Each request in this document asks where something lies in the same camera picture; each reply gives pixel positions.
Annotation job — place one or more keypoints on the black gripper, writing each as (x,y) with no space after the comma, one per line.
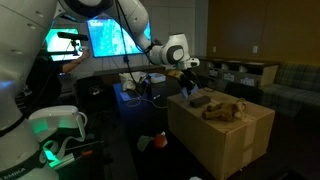
(189,81)

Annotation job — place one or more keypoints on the blue sponge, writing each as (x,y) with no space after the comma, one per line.
(191,94)

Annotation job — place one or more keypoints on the brown plush toy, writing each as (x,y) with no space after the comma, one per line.
(223,111)

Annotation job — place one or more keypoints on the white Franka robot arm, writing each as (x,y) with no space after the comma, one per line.
(23,33)

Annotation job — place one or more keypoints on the operator forearm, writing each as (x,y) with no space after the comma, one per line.
(71,65)

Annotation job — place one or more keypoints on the small pale box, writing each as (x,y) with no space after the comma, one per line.
(157,78)

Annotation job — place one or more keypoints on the large cardboard box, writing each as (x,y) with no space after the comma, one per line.
(213,146)

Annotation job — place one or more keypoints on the operator hand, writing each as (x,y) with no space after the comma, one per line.
(85,55)

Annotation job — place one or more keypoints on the black rectangular case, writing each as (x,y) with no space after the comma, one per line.
(201,102)

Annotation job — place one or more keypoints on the white crumpled bundle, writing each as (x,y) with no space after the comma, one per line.
(128,81)

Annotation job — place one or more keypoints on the flat pale sheet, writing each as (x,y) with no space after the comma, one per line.
(125,96)

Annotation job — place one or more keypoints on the green plush piece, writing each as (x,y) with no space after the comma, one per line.
(144,143)

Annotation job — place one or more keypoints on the wooden cubby shelf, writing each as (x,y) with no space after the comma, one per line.
(266,75)

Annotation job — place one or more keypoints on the black bulky chair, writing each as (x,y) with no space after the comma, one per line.
(91,90)

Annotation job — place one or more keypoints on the green plaid sofa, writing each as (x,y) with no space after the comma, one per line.
(293,93)

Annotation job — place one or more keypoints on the wide computer monitor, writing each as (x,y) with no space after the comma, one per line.
(58,46)

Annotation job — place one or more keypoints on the seated person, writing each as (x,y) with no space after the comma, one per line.
(43,83)

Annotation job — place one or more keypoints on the white wall outlet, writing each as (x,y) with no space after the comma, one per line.
(255,49)
(214,49)

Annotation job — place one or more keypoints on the large wall display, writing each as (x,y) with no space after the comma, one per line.
(106,40)

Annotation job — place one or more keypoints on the black camera on stand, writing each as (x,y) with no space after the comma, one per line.
(71,36)

